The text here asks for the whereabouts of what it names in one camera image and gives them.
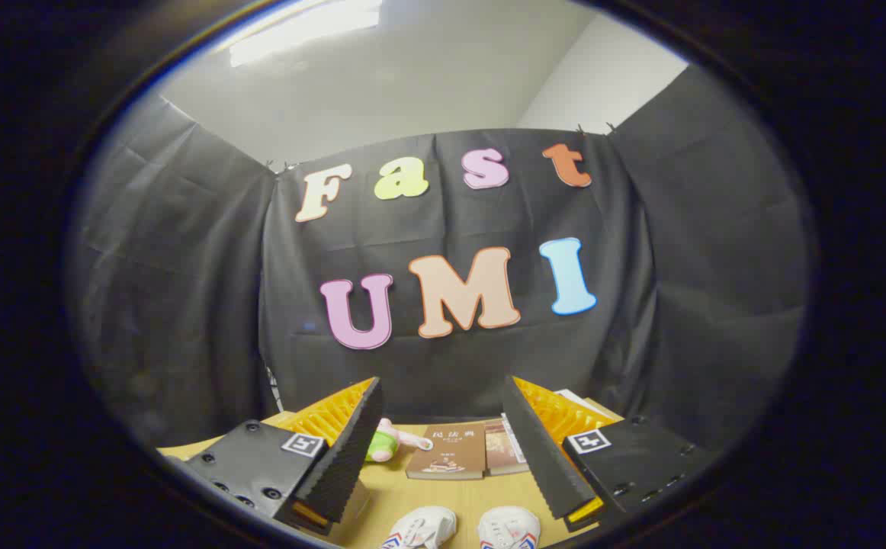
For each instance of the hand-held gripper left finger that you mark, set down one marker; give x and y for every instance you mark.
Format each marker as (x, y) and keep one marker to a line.
(348, 465)

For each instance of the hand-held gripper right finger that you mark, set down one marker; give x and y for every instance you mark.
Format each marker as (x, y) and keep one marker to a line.
(542, 457)

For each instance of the white canvas shoe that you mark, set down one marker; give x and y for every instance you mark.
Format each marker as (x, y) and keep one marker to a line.
(424, 526)
(509, 526)

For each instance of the white patterned book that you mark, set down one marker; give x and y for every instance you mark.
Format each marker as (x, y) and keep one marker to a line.
(514, 442)

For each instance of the pink and green plush toy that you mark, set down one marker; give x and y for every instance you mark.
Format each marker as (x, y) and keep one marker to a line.
(382, 446)

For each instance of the brown patterned book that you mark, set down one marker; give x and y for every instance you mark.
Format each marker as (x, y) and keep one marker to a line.
(498, 450)

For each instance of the white book with portrait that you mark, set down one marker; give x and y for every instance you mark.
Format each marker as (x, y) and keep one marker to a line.
(576, 399)

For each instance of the brown illustrated book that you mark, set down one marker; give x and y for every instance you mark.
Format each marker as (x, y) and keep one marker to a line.
(447, 450)

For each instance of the ceiling light panel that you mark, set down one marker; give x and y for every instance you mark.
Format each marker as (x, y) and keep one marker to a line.
(298, 30)

